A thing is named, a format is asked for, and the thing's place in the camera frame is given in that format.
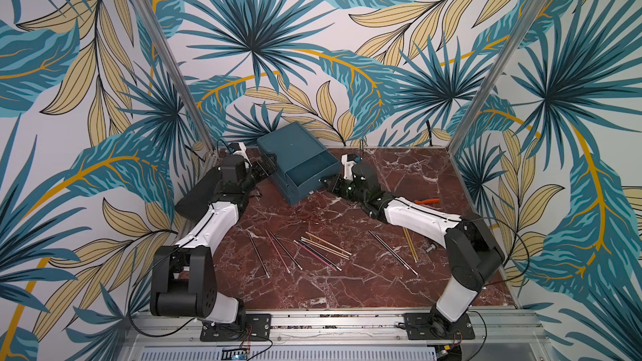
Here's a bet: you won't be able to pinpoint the black pencil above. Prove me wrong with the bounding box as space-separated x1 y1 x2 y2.
269 232 304 271
248 233 270 278
299 241 341 271
368 231 417 274

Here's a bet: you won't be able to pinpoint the yellow pencil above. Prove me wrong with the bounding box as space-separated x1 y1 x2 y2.
405 227 420 262
402 226 417 262
305 232 353 257
301 237 350 259

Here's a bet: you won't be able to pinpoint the red pencil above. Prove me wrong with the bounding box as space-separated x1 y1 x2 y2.
267 232 291 274
294 240 337 271
373 234 420 277

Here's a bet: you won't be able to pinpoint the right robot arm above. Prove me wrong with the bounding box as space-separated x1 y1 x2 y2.
321 154 506 330

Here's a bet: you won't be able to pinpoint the orange handled pliers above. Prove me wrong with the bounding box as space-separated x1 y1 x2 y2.
414 198 441 206

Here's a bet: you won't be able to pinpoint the aluminium front rail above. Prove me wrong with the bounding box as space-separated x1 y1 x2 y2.
116 307 555 360

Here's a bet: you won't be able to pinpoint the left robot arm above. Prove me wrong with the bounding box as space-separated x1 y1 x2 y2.
150 143 278 324

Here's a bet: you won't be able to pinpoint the green circuit board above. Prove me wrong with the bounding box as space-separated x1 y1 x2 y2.
220 349 250 361

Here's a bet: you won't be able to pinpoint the black cloth cover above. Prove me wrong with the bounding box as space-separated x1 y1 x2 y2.
175 167 222 222

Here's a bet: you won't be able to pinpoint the teal three-drawer cabinet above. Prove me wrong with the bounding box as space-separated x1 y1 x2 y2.
257 122 328 202

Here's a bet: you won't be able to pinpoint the teal top drawer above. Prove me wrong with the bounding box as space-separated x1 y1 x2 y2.
285 151 341 206

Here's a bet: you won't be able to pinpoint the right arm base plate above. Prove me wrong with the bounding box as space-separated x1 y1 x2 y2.
400 313 476 342

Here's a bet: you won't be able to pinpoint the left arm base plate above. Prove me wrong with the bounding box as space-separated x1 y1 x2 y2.
200 314 272 343

